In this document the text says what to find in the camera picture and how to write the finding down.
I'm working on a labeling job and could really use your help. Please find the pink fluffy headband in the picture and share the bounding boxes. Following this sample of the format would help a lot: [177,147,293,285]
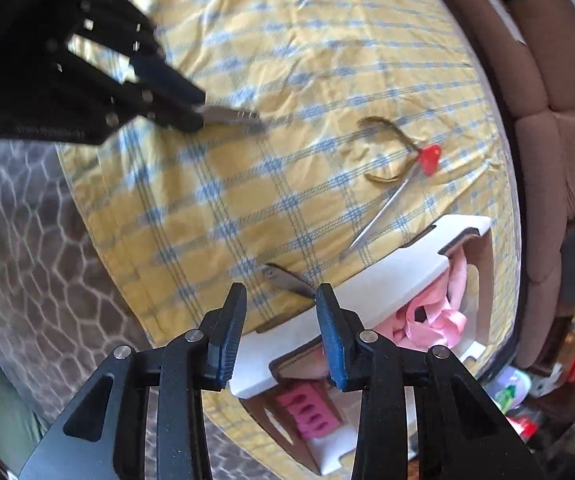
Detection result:
[375,254,471,342]

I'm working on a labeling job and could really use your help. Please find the white cardboard box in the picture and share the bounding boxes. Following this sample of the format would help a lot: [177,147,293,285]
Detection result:
[228,214,496,476]

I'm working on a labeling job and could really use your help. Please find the yellow plaid tablecloth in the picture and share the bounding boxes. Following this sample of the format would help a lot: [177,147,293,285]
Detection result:
[58,0,523,466]

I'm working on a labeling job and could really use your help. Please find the gold cuticle nipper red cap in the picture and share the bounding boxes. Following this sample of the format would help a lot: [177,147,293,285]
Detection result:
[356,116,443,185]

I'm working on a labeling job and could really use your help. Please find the brown sofa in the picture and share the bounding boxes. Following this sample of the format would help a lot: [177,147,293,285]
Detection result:
[435,0,575,367]

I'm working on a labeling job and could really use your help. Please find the pink toe separator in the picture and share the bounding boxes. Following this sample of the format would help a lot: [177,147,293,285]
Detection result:
[292,407,344,442]
[275,385,341,414]

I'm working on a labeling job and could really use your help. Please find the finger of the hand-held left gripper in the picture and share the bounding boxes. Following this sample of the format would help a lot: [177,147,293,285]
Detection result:
[68,0,207,107]
[44,39,204,134]

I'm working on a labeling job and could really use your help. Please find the pink satin ribbon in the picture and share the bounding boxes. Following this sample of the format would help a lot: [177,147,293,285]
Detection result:
[400,302,469,354]

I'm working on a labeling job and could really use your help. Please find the thin silver cuticle pusher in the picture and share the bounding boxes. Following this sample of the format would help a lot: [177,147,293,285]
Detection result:
[340,172,418,261]

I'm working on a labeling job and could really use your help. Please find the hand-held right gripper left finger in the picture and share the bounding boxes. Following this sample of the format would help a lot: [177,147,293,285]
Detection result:
[18,282,248,480]

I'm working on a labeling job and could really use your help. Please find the white papers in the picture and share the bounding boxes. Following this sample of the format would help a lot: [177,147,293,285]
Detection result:
[465,0,528,46]

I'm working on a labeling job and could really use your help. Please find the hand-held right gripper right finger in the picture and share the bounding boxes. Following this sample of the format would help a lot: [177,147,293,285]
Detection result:
[315,284,558,480]

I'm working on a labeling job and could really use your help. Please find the small silver metal tool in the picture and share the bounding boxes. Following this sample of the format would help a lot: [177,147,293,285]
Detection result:
[195,105,266,129]

